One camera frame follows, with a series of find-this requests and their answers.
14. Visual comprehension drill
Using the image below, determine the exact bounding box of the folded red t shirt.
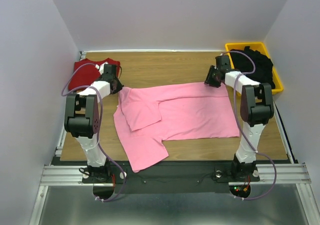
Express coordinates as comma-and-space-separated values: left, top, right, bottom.
68, 58, 121, 90

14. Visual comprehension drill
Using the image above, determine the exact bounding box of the pink t shirt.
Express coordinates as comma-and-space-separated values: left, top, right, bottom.
113, 82, 240, 173

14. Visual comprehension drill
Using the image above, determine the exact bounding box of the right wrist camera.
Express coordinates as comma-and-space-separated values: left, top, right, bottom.
215, 55, 231, 71

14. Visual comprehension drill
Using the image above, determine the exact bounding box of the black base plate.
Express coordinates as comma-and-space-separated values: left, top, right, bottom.
82, 160, 261, 195

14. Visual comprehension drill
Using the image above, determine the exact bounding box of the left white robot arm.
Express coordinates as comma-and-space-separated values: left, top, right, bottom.
62, 71, 123, 183

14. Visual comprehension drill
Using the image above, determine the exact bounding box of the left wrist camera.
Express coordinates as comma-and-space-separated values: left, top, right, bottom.
95, 62, 122, 79

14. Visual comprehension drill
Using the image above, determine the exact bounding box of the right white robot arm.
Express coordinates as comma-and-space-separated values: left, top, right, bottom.
204, 65, 274, 183

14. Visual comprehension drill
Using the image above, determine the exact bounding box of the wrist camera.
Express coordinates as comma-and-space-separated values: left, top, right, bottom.
215, 55, 231, 71
95, 62, 122, 79

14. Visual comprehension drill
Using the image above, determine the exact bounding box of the aluminium frame rail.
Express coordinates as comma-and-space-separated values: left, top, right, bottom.
30, 162, 320, 225

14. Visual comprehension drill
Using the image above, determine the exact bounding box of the yellow plastic bin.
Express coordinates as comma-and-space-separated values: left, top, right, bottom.
225, 41, 284, 95

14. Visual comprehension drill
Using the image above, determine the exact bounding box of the black t shirts pile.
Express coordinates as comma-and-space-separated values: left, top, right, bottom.
229, 46, 276, 89

